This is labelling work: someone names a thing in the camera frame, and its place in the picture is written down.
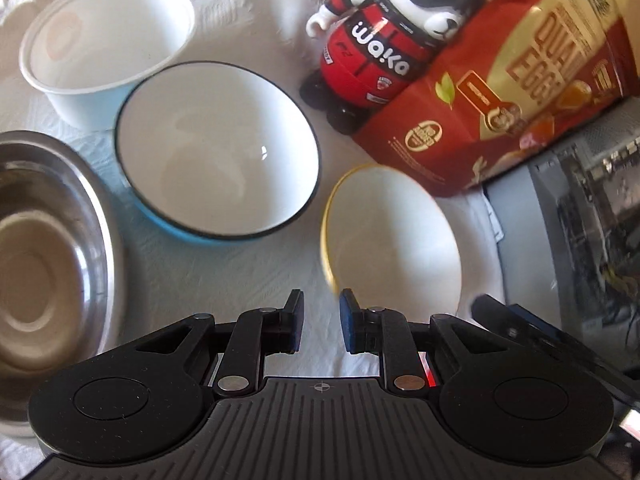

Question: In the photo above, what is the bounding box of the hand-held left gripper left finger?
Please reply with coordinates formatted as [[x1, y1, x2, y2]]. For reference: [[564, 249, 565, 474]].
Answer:
[[135, 288, 306, 396]]

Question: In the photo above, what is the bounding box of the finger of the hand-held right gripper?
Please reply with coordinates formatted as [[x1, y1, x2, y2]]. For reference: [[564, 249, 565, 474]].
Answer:
[[471, 294, 531, 341]]

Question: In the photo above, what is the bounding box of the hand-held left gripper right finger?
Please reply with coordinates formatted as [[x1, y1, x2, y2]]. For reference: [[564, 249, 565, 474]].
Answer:
[[338, 288, 507, 394]]

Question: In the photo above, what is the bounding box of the yellow bowl with white inside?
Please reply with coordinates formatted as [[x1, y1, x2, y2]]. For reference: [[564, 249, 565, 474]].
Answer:
[[320, 163, 462, 317]]

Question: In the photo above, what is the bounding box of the blue bowl with black rim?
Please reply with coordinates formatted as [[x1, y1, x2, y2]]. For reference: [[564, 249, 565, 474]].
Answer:
[[113, 61, 321, 246]]

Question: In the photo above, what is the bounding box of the stainless steel bowl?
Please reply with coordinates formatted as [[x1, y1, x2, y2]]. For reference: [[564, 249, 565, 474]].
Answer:
[[0, 130, 126, 442]]

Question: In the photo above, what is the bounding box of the white paper bowl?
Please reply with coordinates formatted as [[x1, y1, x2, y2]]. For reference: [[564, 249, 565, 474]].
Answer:
[[19, 0, 197, 131]]

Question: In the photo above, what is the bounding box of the white knitted tablecloth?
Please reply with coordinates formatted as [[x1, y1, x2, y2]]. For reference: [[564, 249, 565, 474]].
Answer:
[[0, 0, 511, 467]]

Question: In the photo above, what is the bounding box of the grey computer case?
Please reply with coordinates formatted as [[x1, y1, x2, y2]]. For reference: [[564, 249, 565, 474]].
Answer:
[[482, 105, 640, 361]]

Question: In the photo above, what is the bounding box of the red snack bag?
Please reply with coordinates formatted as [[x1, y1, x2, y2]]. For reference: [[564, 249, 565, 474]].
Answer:
[[352, 0, 640, 199]]

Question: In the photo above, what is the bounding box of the panda toy figure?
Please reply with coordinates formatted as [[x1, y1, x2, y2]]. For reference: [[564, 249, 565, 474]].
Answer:
[[299, 0, 493, 136]]

